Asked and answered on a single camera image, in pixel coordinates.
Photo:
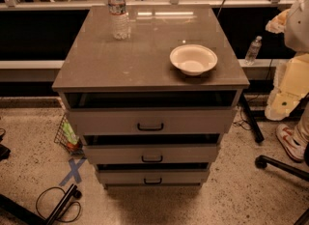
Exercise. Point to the blue tape cross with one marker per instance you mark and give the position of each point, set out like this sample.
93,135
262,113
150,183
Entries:
74,171

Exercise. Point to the clear plastic water bottle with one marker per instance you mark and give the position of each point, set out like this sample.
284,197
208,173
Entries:
119,19

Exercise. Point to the black stand leg left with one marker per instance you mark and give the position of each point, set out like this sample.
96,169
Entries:
30,218

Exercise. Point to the grey top drawer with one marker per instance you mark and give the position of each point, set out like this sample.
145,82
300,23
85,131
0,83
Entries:
131,121

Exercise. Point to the grey drawer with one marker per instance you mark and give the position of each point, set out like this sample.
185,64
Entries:
131,121
150,177
151,154

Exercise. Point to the black chair leg right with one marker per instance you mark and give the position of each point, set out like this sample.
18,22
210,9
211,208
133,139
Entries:
262,161

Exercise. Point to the black stand leg behind cabinet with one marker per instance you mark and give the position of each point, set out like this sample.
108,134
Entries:
258,136

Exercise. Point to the grey middle drawer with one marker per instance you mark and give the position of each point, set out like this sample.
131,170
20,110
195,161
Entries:
151,154

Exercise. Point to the small water bottle on ledge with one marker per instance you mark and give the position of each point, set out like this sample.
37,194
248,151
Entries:
253,51

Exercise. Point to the grey bottom drawer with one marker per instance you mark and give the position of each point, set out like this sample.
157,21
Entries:
150,177

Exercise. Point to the person in white clothes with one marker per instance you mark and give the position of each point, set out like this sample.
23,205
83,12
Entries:
291,79

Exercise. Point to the grey drawer cabinet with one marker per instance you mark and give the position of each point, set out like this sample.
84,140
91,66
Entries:
101,72

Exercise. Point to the white paper bowl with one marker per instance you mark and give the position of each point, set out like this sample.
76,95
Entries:
193,59

